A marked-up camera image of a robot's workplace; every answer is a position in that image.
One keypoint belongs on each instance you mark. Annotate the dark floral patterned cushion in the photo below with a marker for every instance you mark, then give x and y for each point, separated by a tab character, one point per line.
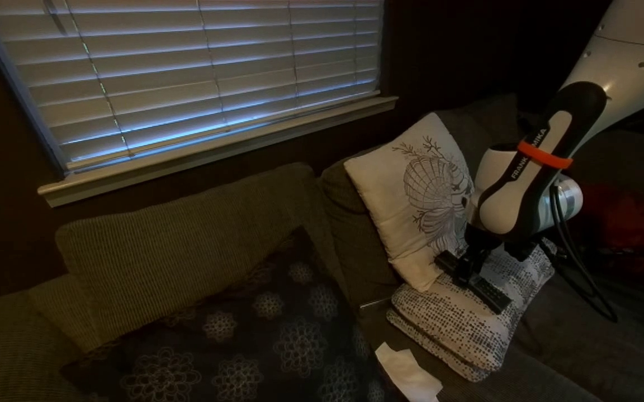
284	333

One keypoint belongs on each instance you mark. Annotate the white paper tissue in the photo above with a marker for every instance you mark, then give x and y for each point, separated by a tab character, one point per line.
408	375

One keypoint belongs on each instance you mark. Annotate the white embroidered cushion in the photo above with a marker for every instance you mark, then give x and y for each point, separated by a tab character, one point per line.
416	188

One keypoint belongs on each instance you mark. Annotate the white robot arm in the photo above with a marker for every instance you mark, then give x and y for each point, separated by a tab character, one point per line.
517	184

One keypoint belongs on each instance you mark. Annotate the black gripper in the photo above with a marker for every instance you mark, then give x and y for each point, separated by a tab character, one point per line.
465	268

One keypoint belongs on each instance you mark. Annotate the white window blinds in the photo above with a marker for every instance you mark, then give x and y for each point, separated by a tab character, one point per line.
112	80

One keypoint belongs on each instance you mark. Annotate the white black-patterned cushion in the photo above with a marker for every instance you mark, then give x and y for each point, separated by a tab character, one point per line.
456	327

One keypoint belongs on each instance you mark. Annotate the olive green sofa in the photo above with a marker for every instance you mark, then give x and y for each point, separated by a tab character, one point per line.
131	268

